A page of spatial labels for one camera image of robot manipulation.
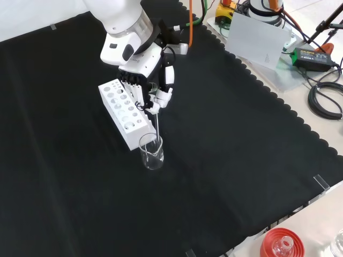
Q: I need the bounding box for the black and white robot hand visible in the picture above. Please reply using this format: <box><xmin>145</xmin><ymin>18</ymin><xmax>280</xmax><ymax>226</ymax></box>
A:
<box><xmin>117</xmin><ymin>44</ymin><xmax>177</xmax><ymax>115</ymax></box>

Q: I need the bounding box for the clear glass rod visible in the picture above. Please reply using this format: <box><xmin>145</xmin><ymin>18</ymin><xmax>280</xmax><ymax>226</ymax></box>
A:
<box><xmin>154</xmin><ymin>111</ymin><xmax>163</xmax><ymax>144</ymax></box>

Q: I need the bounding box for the white test tube rack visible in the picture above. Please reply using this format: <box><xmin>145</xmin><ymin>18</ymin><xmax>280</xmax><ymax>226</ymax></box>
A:
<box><xmin>98</xmin><ymin>79</ymin><xmax>158</xmax><ymax>152</ymax></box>

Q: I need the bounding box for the clear glass beaker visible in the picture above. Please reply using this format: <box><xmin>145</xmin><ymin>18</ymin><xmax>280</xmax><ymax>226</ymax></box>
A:
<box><xmin>138</xmin><ymin>132</ymin><xmax>165</xmax><ymax>171</ymax></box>

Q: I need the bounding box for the yellow stop button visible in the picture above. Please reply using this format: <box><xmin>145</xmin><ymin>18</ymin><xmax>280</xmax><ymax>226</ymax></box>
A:
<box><xmin>215</xmin><ymin>0</ymin><xmax>238</xmax><ymax>25</ymax></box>

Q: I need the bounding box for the pale board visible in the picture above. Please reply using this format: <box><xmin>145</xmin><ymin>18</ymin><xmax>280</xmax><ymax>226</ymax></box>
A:
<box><xmin>226</xmin><ymin>12</ymin><xmax>293</xmax><ymax>69</ymax></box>

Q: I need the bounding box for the black bench cloth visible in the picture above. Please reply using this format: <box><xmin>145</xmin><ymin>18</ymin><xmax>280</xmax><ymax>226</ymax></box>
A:
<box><xmin>0</xmin><ymin>0</ymin><xmax>337</xmax><ymax>257</ymax></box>

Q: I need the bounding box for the black power adapter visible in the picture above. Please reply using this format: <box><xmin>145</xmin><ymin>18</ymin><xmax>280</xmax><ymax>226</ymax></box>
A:
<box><xmin>291</xmin><ymin>47</ymin><xmax>336</xmax><ymax>72</ymax></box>

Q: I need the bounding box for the black tripod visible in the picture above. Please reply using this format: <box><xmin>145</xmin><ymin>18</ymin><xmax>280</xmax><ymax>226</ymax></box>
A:
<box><xmin>305</xmin><ymin>0</ymin><xmax>343</xmax><ymax>47</ymax></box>

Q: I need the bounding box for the red funnel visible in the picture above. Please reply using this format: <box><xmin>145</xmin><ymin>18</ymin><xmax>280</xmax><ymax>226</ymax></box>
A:
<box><xmin>260</xmin><ymin>227</ymin><xmax>305</xmax><ymax>257</ymax></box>

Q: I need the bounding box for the small clear glass flask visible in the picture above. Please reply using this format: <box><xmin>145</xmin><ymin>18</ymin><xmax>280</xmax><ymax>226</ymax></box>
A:
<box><xmin>271</xmin><ymin>235</ymin><xmax>294</xmax><ymax>257</ymax></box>

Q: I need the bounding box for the clear glass vessel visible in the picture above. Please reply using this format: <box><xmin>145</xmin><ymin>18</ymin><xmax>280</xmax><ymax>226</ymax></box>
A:
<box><xmin>330</xmin><ymin>229</ymin><xmax>343</xmax><ymax>257</ymax></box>

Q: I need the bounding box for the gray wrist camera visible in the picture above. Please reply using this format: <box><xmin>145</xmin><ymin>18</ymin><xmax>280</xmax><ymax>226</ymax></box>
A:
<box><xmin>158</xmin><ymin>18</ymin><xmax>189</xmax><ymax>56</ymax></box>

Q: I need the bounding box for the orange cable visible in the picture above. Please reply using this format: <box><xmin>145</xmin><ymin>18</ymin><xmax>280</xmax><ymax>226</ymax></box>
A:
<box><xmin>188</xmin><ymin>0</ymin><xmax>195</xmax><ymax>48</ymax></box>

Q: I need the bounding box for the green cable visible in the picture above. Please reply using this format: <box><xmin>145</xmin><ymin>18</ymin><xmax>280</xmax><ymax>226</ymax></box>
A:
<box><xmin>174</xmin><ymin>0</ymin><xmax>215</xmax><ymax>31</ymax></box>

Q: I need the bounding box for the pale metal base plate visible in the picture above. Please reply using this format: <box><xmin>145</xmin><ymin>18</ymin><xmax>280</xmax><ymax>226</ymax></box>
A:
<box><xmin>205</xmin><ymin>16</ymin><xmax>309</xmax><ymax>93</ymax></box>

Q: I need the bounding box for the coiled black cable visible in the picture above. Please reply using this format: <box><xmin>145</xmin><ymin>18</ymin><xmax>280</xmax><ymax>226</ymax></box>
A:
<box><xmin>307</xmin><ymin>81</ymin><xmax>343</xmax><ymax>120</ymax></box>

